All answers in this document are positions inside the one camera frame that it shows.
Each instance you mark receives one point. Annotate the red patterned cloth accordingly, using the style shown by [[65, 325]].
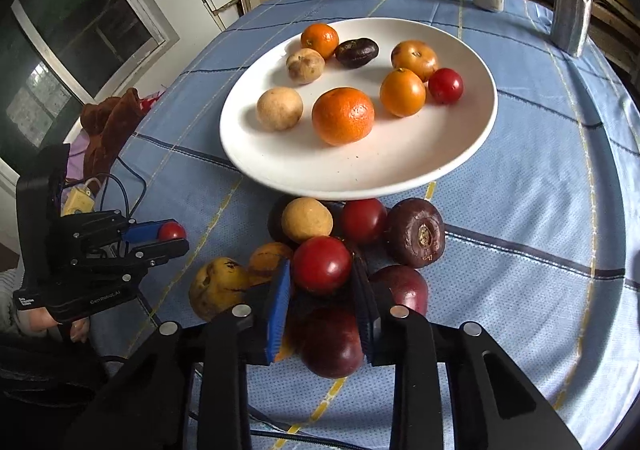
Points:
[[150, 102]]

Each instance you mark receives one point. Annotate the pink cloth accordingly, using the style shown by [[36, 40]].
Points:
[[75, 160]]

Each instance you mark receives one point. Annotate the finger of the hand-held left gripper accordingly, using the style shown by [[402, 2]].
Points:
[[142, 233], [155, 254]]

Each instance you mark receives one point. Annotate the glossy orange tomato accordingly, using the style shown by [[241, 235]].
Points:
[[402, 92]]

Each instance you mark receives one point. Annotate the yellow loquat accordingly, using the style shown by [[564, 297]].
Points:
[[265, 257]]

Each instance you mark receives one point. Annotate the tan sapodilla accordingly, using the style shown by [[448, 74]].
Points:
[[307, 218], [279, 109], [305, 65]]

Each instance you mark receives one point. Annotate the dark red plum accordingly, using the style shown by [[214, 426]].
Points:
[[405, 287], [330, 345]]

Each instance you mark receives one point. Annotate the dark cloth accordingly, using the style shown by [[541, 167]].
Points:
[[45, 380]]

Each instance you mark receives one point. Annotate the stack of wooden boxes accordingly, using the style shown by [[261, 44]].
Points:
[[615, 15]]

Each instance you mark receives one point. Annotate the orange persimmon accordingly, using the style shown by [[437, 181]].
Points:
[[414, 60]]

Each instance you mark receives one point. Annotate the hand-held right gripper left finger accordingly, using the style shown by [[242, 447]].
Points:
[[277, 315]]

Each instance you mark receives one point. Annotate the person's left forearm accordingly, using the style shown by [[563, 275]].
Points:
[[7, 302]]

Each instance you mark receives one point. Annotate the red cherry tomato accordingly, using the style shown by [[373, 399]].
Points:
[[363, 220], [171, 231], [321, 265], [445, 86]]

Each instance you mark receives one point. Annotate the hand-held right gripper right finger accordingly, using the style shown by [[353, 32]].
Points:
[[362, 310]]

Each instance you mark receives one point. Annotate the person's left hand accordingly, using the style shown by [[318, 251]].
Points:
[[32, 321]]

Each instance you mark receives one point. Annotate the yellow plastic box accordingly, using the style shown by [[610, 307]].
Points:
[[77, 200]]

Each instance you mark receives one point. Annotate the white plate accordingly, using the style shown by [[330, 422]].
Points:
[[380, 155]]

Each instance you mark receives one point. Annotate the small orange mandarin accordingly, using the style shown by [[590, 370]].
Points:
[[320, 40]]

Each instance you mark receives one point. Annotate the dark window white frame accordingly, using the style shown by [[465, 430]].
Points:
[[85, 25]]

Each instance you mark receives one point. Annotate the yellow spotted pear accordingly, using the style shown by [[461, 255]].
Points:
[[218, 287]]

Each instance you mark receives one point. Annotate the brown cloth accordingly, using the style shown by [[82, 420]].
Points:
[[107, 130]]

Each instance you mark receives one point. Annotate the large orange mandarin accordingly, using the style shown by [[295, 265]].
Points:
[[343, 116]]

